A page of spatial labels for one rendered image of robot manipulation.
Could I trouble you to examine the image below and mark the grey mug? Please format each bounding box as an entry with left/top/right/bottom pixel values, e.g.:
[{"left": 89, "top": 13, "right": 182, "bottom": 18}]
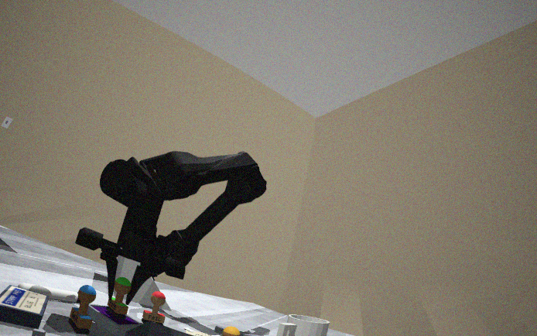
[{"left": 276, "top": 314, "right": 330, "bottom": 336}]

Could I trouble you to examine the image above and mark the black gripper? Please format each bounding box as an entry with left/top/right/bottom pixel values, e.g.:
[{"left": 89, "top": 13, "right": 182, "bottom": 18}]
[{"left": 75, "top": 209, "right": 185, "bottom": 305}]

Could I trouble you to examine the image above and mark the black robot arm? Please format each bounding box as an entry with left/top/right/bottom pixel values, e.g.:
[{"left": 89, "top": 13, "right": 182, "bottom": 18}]
[{"left": 100, "top": 151, "right": 267, "bottom": 266}]

